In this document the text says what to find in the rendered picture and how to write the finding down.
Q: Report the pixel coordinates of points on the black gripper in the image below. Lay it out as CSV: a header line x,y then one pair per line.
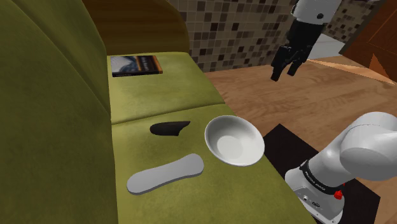
x,y
302,34

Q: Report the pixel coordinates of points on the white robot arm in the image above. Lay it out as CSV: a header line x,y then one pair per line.
x,y
356,149

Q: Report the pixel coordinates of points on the black robot stand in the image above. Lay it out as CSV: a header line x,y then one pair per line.
x,y
287,147

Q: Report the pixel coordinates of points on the brown wooden door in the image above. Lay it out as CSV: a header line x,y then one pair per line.
x,y
375,40

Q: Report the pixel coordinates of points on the white bowl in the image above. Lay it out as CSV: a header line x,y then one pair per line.
x,y
234,141

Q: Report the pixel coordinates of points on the black curved remote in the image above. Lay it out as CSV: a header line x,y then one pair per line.
x,y
167,127

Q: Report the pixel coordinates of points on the dark blue book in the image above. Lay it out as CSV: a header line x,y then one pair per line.
x,y
135,65

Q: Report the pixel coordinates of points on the grey flat oblong remote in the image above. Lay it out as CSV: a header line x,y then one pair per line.
x,y
166,173

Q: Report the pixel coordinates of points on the olive green sofa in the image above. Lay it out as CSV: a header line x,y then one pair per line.
x,y
55,124

